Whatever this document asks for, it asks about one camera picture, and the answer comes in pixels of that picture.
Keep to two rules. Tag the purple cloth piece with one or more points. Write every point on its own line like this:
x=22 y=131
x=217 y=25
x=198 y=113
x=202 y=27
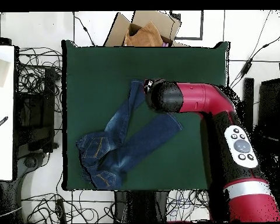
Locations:
x=165 y=44

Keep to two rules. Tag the black threaded rod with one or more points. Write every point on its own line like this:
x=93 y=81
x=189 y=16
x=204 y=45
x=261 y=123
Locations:
x=0 y=124

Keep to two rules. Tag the brown cardboard box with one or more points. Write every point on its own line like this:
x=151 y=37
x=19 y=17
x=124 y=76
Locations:
x=116 y=32

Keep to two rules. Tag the black rectangular frame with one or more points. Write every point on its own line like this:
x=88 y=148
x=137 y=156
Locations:
x=201 y=25

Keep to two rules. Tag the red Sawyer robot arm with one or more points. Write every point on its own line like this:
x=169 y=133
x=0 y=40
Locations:
x=200 y=98

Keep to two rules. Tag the white table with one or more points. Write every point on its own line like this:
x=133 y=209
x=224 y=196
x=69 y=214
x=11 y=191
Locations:
x=2 y=151

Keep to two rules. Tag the black power strip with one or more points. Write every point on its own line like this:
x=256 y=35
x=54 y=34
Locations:
x=60 y=210

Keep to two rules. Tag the blue denim jeans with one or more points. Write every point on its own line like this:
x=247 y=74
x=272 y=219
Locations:
x=142 y=142

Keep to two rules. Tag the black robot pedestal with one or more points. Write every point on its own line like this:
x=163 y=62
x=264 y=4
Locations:
x=140 y=207

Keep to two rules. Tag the dark green table cloth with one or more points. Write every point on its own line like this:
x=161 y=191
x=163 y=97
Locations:
x=95 y=70

